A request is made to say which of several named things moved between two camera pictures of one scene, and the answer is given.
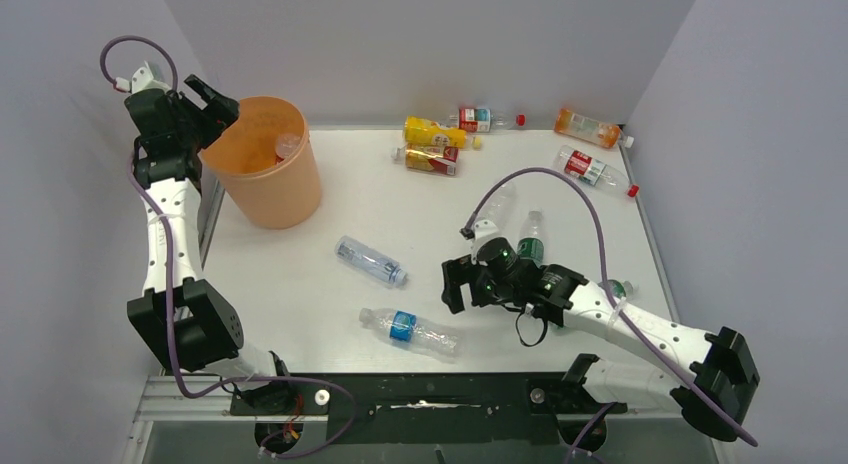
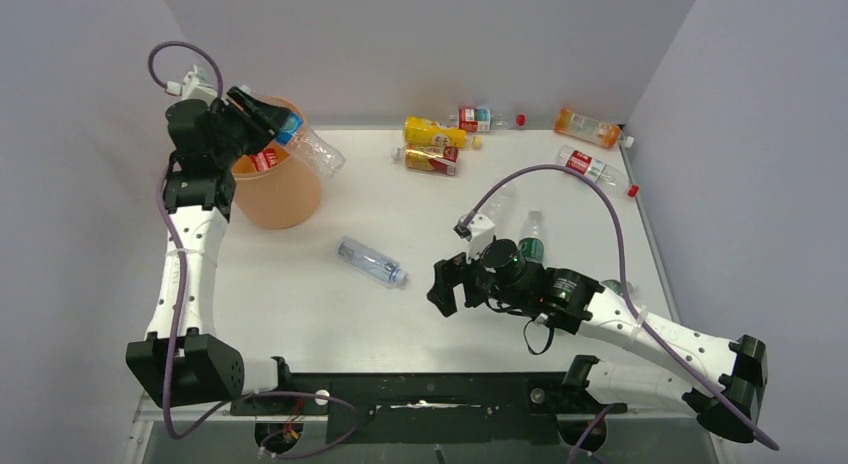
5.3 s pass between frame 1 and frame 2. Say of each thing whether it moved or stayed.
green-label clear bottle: stayed
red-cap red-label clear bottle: moved
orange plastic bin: stayed
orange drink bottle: stayed
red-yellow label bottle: stayed
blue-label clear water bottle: moved
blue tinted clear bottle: stayed
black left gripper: moved
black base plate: stayed
